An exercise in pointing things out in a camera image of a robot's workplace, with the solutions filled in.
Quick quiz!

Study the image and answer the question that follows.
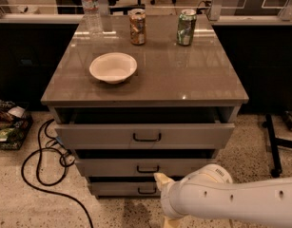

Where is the green soda can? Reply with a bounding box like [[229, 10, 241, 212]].
[[177, 9, 196, 46]]

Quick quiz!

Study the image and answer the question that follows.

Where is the white paper bowl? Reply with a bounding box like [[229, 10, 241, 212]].
[[89, 52, 137, 84]]

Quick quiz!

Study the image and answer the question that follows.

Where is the grey middle drawer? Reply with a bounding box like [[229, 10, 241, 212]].
[[76, 149, 214, 177]]

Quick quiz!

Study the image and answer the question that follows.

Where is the box of snack bags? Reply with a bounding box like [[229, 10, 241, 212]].
[[0, 100, 33, 150]]

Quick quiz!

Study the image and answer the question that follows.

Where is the grey top drawer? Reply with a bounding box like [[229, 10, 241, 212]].
[[56, 107, 234, 149]]

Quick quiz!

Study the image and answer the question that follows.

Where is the orange soda can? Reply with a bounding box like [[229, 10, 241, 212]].
[[129, 9, 146, 46]]

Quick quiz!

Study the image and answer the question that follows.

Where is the grey drawer cabinet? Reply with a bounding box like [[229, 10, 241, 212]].
[[40, 14, 249, 200]]

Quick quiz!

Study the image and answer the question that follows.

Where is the grey bottom drawer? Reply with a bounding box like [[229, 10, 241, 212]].
[[88, 176, 161, 198]]

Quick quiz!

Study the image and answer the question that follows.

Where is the grey drawer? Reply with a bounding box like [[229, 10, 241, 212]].
[[76, 149, 214, 177], [88, 176, 161, 198], [56, 107, 234, 149]]

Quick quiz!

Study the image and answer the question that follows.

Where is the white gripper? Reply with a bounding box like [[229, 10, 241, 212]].
[[154, 172, 183, 219]]

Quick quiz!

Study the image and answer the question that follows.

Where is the black wheeled stand base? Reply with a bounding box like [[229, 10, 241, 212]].
[[263, 114, 292, 178]]

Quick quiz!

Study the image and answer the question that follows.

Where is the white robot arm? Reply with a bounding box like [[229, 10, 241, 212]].
[[154, 164, 292, 228]]

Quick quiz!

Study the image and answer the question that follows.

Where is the clear plastic water bottle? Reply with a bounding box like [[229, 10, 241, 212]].
[[81, 0, 102, 35]]

